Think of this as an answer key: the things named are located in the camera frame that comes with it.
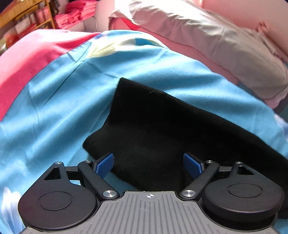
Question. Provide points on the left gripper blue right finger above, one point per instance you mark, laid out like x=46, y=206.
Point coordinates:
x=193, y=165

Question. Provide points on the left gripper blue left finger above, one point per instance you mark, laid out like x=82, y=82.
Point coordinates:
x=104, y=165

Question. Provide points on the black pants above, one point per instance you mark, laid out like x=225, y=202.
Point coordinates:
x=149, y=131

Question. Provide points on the blue floral bed sheet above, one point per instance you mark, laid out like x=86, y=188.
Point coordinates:
x=57, y=89

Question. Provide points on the grey pillow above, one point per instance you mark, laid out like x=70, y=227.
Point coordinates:
x=179, y=10

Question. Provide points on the pink red clothes pile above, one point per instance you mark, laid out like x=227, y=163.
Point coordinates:
x=75, y=12

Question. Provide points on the wooden shelf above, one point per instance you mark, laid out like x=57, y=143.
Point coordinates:
x=23, y=17

